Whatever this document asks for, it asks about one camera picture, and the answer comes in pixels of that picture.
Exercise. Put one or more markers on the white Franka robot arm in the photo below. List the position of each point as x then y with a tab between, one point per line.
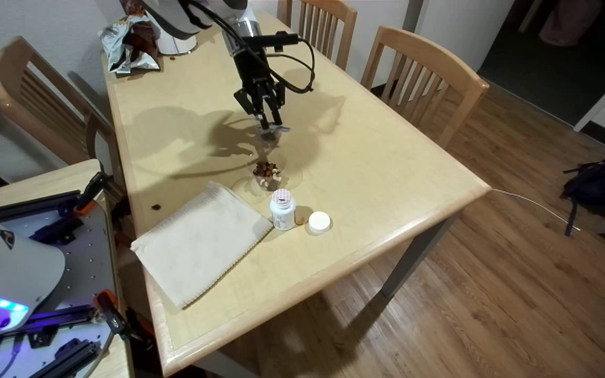
9	268

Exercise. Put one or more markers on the clear plastic bottle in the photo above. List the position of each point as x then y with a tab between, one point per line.
283	210

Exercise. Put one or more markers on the grey metal table leg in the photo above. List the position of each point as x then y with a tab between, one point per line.
405	268

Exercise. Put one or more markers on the beige folded cloth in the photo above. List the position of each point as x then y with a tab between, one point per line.
199	242

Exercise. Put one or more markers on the crumpled silver snack bag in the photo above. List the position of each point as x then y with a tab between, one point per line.
130	45

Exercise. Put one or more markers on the wooden side table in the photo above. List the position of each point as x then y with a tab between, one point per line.
37	182

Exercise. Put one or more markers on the white paper towel roll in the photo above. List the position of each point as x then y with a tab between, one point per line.
180	42

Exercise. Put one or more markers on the black orange bar clamp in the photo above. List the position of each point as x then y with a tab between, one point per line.
116	316
93	186

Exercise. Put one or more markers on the wooden dining chair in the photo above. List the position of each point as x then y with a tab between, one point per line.
43	97
429	76
325	24

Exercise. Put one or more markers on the grey measuring spoon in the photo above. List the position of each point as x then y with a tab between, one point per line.
279	130

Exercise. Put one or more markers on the black metal rail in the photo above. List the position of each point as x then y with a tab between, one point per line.
67	358
31	206

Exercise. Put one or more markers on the grey perforated mount plate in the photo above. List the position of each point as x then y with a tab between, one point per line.
73	268

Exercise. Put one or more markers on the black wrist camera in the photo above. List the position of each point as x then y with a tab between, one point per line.
279	38

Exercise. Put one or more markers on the large brown pine cone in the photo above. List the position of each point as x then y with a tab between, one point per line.
267	171

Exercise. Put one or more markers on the black floor bag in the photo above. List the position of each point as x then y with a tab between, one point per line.
598	182

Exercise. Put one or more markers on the white bottle cap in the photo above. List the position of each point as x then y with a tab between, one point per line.
321	222

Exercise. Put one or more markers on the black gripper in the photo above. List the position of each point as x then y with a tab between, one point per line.
252	69

